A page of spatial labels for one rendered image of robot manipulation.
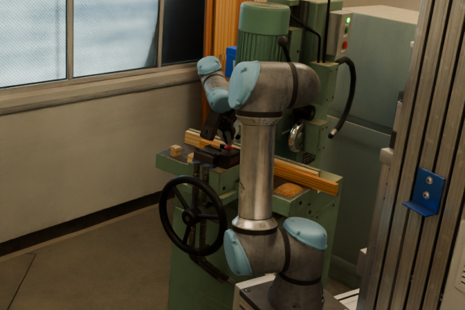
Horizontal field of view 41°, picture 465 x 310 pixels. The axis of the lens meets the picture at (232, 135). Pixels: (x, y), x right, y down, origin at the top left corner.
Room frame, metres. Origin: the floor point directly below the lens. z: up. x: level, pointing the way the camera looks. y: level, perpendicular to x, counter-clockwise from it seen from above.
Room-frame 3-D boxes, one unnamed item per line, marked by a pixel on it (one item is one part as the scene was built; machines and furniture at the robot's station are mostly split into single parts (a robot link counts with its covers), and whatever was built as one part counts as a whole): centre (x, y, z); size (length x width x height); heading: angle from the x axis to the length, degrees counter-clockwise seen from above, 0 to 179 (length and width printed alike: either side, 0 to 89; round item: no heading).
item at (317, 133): (2.25, -0.31, 1.02); 0.09 x 0.07 x 0.12; 57
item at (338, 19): (2.38, -0.37, 1.40); 0.10 x 0.06 x 0.16; 147
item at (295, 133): (2.23, -0.25, 1.02); 0.12 x 0.03 x 0.12; 147
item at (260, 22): (2.19, -0.07, 1.35); 0.18 x 0.18 x 0.31
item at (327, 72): (2.28, -0.32, 1.23); 0.09 x 0.08 x 0.15; 147
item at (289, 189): (1.99, -0.21, 0.91); 0.10 x 0.07 x 0.02; 147
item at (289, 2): (2.30, -0.15, 1.54); 0.08 x 0.08 x 0.17; 57
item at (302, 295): (1.44, -0.21, 0.87); 0.15 x 0.15 x 0.10
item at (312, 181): (2.15, -0.13, 0.92); 0.60 x 0.02 x 0.04; 57
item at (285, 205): (2.11, 0.01, 0.87); 0.61 x 0.30 x 0.06; 57
